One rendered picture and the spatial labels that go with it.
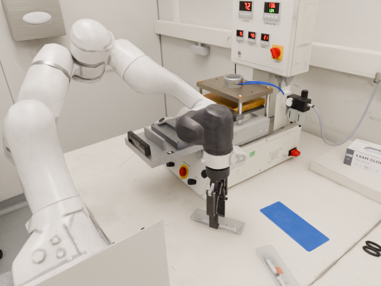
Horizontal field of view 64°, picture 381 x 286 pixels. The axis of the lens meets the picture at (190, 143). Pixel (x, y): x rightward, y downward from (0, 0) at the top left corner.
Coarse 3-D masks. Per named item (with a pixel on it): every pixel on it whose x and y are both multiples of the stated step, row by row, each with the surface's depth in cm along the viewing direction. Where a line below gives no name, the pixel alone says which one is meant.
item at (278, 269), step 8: (264, 248) 93; (272, 248) 93; (264, 256) 91; (272, 256) 90; (272, 264) 88; (280, 264) 88; (272, 272) 86; (280, 272) 86; (288, 272) 86; (280, 280) 83; (288, 280) 83; (296, 280) 83
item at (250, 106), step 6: (204, 96) 131; (210, 96) 130; (216, 96) 129; (216, 102) 125; (222, 102) 123; (228, 102) 123; (234, 102) 123; (246, 102) 122; (252, 102) 122; (258, 102) 123; (264, 102) 126; (234, 108) 117; (246, 108) 121; (252, 108) 123; (258, 108) 125
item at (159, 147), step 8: (144, 128) 118; (144, 136) 119; (152, 136) 113; (128, 144) 117; (136, 144) 113; (152, 144) 113; (160, 144) 109; (168, 144) 112; (136, 152) 112; (144, 152) 108; (152, 152) 108; (160, 152) 108; (176, 152) 108; (184, 152) 110; (192, 152) 112; (144, 160) 108; (152, 160) 103; (160, 160) 105; (168, 160) 107; (152, 168) 104
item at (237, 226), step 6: (198, 210) 110; (192, 216) 107; (198, 216) 107; (204, 216) 107; (222, 216) 106; (222, 222) 104; (228, 222) 104; (234, 222) 104; (240, 222) 103; (228, 228) 101; (234, 228) 101; (240, 228) 101
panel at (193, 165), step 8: (176, 160) 133; (184, 160) 129; (192, 160) 125; (200, 160) 121; (168, 168) 137; (176, 168) 133; (192, 168) 125; (200, 168) 121; (184, 176) 128; (192, 176) 124; (200, 176) 120; (200, 184) 120; (200, 192) 119
